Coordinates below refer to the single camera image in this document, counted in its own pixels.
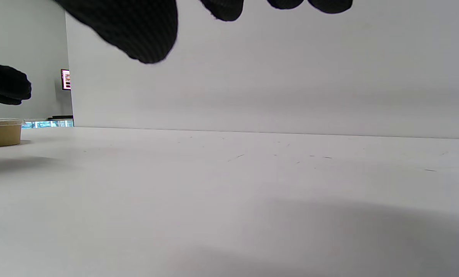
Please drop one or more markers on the person's right hand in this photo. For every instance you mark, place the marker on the person's right hand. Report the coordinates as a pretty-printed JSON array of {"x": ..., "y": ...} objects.
[{"x": 137, "y": 27}]

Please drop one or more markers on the person's left hand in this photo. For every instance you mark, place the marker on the person's left hand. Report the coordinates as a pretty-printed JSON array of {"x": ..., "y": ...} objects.
[{"x": 2, "y": 82}]

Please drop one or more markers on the glass railing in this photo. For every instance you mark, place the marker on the glass railing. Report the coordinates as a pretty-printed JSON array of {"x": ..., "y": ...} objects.
[{"x": 47, "y": 123}]

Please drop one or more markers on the white partition board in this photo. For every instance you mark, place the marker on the white partition board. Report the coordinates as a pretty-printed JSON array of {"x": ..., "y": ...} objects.
[{"x": 252, "y": 77}]

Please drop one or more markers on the wall-mounted screen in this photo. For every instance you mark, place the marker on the wall-mounted screen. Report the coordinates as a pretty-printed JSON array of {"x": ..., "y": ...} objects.
[{"x": 65, "y": 79}]

